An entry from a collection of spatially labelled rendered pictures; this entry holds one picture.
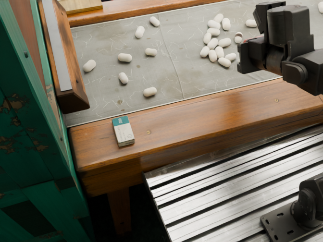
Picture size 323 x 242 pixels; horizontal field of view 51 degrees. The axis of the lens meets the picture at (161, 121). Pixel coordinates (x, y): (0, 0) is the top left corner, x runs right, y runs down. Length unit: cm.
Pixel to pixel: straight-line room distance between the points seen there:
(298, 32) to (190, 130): 29
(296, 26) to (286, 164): 37
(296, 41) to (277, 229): 40
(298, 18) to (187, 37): 39
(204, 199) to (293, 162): 24
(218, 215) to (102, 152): 29
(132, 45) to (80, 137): 30
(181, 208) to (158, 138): 17
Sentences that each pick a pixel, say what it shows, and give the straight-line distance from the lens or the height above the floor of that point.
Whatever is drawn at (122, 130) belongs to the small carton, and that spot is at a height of 79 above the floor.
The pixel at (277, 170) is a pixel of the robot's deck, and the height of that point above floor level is 67.
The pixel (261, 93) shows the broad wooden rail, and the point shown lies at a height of 76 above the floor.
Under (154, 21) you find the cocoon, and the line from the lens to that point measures 95.
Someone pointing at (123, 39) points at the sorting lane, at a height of 74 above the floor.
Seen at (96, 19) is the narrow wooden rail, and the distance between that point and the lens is 96.
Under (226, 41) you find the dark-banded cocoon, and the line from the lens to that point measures 93.
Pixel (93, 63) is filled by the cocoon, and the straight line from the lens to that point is 85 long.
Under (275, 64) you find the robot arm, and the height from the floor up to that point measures 93.
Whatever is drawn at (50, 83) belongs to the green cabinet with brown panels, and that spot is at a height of 87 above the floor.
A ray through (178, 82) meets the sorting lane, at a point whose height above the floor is 74.
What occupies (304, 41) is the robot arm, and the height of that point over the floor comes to 99.
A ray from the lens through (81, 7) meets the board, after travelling 97.
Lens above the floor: 141
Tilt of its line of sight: 59 degrees down
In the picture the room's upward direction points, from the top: 7 degrees clockwise
